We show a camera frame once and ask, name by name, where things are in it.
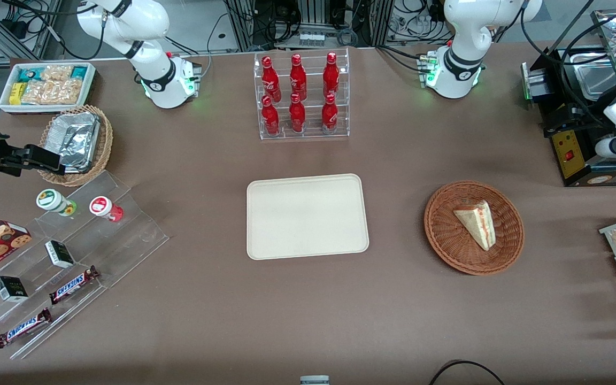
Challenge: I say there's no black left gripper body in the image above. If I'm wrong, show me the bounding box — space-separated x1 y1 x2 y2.
566 104 609 139

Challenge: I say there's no triangular sandwich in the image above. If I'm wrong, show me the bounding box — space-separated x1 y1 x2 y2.
453 201 496 251

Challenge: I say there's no light tan wicker basket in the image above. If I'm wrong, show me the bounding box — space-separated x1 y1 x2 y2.
37 105 114 187

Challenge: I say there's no dark brown round wicker basket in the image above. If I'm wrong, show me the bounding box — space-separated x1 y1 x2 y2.
424 181 525 276

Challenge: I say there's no beige rectangular tray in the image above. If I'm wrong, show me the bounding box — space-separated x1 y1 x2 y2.
247 174 369 261

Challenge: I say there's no black machine with yellow panel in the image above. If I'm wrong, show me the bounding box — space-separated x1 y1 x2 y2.
521 45 616 188

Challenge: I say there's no green lid cup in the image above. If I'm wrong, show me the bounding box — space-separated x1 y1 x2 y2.
36 189 78 217

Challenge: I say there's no aluminium foil container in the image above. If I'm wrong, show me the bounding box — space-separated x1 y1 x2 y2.
46 112 101 173

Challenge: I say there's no large clear cracker bag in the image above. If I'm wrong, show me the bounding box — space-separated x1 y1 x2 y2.
21 79 84 105

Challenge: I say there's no red lid cup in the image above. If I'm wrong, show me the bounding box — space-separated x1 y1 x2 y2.
89 196 125 223

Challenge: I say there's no small clear cracker bag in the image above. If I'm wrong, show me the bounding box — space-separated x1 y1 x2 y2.
40 65 74 82

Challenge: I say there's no small black white box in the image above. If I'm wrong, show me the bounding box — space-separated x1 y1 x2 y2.
0 276 29 303
45 241 75 269

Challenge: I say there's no white snack bin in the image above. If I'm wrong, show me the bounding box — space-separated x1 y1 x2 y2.
0 62 97 116

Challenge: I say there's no clear acrylic stepped display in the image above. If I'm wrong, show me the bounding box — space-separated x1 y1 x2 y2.
0 170 170 360

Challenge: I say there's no Snickers chocolate bar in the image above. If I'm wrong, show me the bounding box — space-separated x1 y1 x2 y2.
0 307 53 349
49 266 101 305

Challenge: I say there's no red cola bottle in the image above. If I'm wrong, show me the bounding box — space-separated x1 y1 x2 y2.
290 53 307 100
323 52 341 99
261 56 281 102
321 94 339 135
289 93 306 134
261 95 280 136

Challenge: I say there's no clear acrylic bottle rack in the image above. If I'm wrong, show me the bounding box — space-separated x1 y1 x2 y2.
253 48 350 141

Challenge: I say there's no aluminium equipment frame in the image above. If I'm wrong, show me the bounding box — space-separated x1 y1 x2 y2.
222 0 394 52

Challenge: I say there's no black cable loop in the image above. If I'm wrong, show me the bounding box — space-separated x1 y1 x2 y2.
428 360 506 385

